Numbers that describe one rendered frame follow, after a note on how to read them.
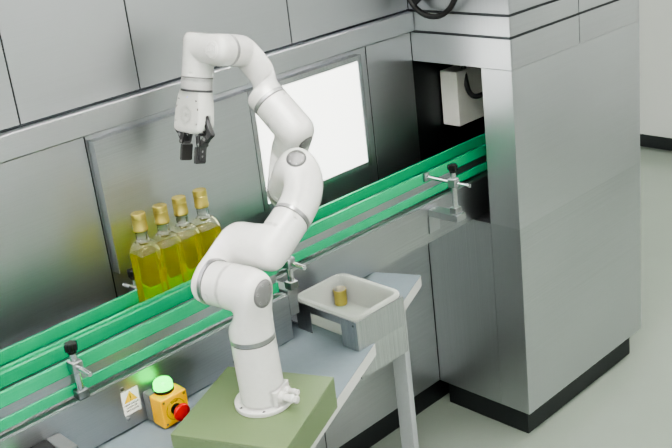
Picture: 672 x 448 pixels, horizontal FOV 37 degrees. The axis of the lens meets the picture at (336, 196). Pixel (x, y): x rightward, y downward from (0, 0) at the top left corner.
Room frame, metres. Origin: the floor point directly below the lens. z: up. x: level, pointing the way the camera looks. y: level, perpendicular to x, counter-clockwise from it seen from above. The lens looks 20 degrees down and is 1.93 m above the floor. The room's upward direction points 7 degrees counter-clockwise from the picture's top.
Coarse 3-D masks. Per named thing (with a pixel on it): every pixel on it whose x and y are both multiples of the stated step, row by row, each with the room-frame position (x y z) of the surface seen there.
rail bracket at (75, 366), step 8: (64, 344) 1.84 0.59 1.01; (72, 344) 1.84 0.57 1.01; (72, 352) 1.83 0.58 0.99; (72, 360) 1.84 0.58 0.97; (80, 360) 1.84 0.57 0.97; (72, 368) 1.83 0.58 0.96; (80, 368) 1.82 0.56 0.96; (80, 376) 1.84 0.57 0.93; (88, 376) 1.80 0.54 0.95; (80, 384) 1.84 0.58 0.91; (80, 392) 1.83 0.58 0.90; (88, 392) 1.84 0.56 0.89; (80, 400) 1.83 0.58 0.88
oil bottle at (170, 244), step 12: (156, 240) 2.18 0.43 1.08; (168, 240) 2.17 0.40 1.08; (180, 240) 2.19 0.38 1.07; (168, 252) 2.16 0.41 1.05; (180, 252) 2.18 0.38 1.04; (168, 264) 2.16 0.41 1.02; (180, 264) 2.18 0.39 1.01; (168, 276) 2.16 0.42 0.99; (180, 276) 2.18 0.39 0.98; (168, 288) 2.16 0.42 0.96
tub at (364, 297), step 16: (320, 288) 2.34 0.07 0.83; (336, 288) 2.37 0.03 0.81; (352, 288) 2.36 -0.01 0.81; (368, 288) 2.32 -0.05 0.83; (384, 288) 2.28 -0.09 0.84; (320, 304) 2.23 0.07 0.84; (352, 304) 2.35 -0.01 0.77; (368, 304) 2.32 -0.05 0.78; (384, 304) 2.20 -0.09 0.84; (352, 320) 2.15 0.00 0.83
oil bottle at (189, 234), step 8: (176, 224) 2.24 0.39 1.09; (192, 224) 2.23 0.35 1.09; (176, 232) 2.22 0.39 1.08; (184, 232) 2.21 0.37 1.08; (192, 232) 2.22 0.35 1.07; (184, 240) 2.20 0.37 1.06; (192, 240) 2.22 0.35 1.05; (200, 240) 2.23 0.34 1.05; (184, 248) 2.20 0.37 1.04; (192, 248) 2.21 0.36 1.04; (200, 248) 2.23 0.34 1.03; (184, 256) 2.20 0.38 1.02; (192, 256) 2.21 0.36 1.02; (200, 256) 2.23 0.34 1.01; (192, 264) 2.21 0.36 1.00; (192, 272) 2.21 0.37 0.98
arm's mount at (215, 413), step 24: (216, 384) 1.93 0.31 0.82; (312, 384) 1.88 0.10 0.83; (192, 408) 1.85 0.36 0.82; (216, 408) 1.83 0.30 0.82; (288, 408) 1.80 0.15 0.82; (312, 408) 1.79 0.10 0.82; (336, 408) 1.89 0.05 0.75; (192, 432) 1.76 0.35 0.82; (216, 432) 1.75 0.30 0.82; (240, 432) 1.73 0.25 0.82; (264, 432) 1.72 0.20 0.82; (288, 432) 1.71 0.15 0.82; (312, 432) 1.77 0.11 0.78
